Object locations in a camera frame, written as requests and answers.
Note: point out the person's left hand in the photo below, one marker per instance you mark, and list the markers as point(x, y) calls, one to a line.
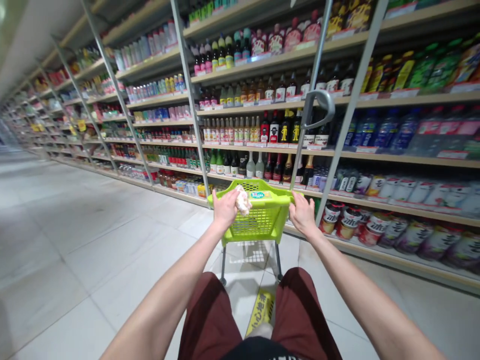
point(224, 210)

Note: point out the person's right hand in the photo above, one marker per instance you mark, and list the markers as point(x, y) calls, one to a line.
point(303, 215)

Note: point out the person's left fingers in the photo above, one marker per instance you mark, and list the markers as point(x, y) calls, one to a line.
point(222, 195)

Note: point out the person's right fingers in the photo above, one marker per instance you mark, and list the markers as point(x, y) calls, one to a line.
point(298, 198)

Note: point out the green wheeled shopping basket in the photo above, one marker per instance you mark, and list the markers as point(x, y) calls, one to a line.
point(262, 221)

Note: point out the store shelving with bottles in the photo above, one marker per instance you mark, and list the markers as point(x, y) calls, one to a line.
point(262, 93)

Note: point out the person's legs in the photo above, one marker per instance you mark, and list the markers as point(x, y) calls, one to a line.
point(296, 311)

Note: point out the yellow floor sticker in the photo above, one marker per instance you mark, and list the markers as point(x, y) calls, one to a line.
point(261, 307)

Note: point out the person's body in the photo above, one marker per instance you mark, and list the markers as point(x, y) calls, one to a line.
point(258, 348)

